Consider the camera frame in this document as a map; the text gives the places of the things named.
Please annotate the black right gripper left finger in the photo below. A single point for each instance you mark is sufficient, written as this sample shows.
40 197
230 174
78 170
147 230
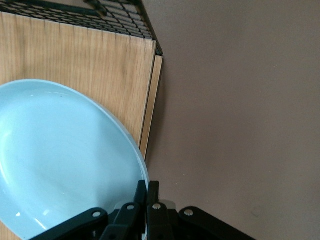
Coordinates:
125 222

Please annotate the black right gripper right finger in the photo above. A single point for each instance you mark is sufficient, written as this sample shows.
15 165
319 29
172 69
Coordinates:
162 225

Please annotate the light blue round plate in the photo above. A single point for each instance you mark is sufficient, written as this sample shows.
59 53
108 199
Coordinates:
62 150

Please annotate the brown table cover sheet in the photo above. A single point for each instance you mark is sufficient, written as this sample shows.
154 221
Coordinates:
237 100

